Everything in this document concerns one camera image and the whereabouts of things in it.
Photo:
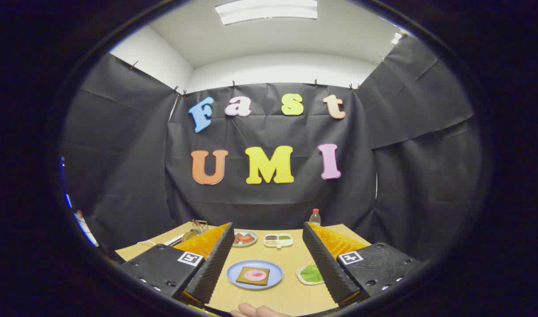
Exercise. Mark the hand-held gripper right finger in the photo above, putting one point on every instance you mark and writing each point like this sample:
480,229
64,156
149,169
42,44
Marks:
326,268

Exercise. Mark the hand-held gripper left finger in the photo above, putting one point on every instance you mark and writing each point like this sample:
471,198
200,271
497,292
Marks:
214,264

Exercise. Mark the green lettuce leaf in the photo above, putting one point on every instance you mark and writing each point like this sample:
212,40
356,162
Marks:
310,274

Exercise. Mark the white square plate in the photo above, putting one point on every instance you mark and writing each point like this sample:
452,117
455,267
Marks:
299,276

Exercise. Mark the brown meat pieces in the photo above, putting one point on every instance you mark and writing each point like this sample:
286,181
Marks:
238,239

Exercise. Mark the pale green round plate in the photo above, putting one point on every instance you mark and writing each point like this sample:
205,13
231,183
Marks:
244,245

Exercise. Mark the red tomato slice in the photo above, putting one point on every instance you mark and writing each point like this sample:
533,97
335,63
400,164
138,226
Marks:
247,237

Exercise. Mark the pink ham slice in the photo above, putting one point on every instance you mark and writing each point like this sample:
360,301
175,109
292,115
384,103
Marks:
255,275

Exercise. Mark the clear bottle with red cap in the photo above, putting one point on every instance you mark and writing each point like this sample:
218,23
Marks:
315,219

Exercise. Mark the blue round plate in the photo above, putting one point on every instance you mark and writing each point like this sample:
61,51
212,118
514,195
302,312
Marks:
274,268

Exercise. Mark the white divided condiment dish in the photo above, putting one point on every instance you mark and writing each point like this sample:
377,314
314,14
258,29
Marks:
278,244

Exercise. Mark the black backdrop cloth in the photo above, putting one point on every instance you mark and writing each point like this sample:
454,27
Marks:
268,202

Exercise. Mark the small ceiling light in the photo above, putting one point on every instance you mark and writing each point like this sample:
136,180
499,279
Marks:
396,38

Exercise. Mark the long ceiling light panel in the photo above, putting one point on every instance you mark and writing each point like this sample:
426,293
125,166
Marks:
268,11

